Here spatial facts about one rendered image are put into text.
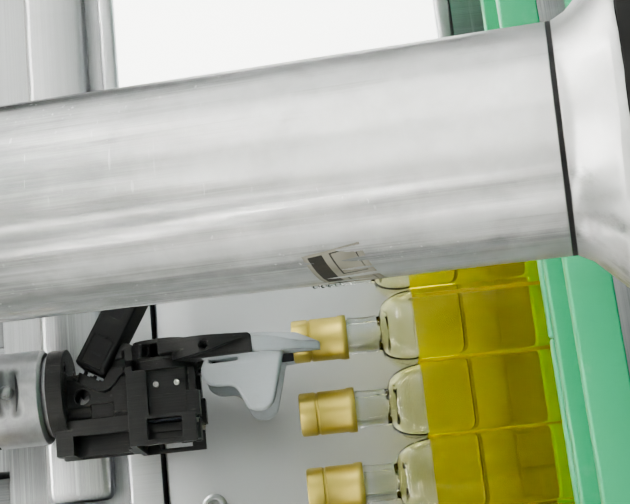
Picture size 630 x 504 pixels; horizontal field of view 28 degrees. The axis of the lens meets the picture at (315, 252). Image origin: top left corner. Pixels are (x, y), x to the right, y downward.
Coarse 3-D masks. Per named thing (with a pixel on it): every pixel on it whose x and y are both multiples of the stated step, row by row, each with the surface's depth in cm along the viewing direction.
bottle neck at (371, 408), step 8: (360, 392) 98; (368, 392) 98; (376, 392) 98; (384, 392) 98; (360, 400) 97; (368, 400) 97; (376, 400) 97; (384, 400) 97; (360, 408) 97; (368, 408) 97; (376, 408) 97; (384, 408) 97; (360, 416) 97; (368, 416) 97; (376, 416) 97; (384, 416) 97; (360, 424) 98; (368, 424) 98; (376, 424) 98; (384, 424) 98
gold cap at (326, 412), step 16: (304, 400) 98; (320, 400) 97; (336, 400) 97; (352, 400) 97; (304, 416) 97; (320, 416) 97; (336, 416) 97; (352, 416) 97; (304, 432) 97; (320, 432) 98; (336, 432) 98; (352, 432) 98
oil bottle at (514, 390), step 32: (544, 352) 97; (416, 384) 96; (448, 384) 96; (480, 384) 96; (512, 384) 96; (544, 384) 96; (416, 416) 96; (448, 416) 96; (480, 416) 96; (512, 416) 95; (544, 416) 96
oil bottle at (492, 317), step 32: (416, 288) 99; (448, 288) 98; (480, 288) 98; (512, 288) 98; (384, 320) 98; (416, 320) 97; (448, 320) 97; (480, 320) 97; (512, 320) 97; (544, 320) 97; (384, 352) 99; (416, 352) 97; (448, 352) 97; (480, 352) 97; (512, 352) 99
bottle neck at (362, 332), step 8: (352, 320) 99; (360, 320) 99; (368, 320) 99; (352, 328) 99; (360, 328) 99; (368, 328) 99; (376, 328) 99; (352, 336) 99; (360, 336) 99; (368, 336) 99; (376, 336) 99; (352, 344) 99; (360, 344) 99; (368, 344) 99; (376, 344) 99; (352, 352) 99; (360, 352) 100
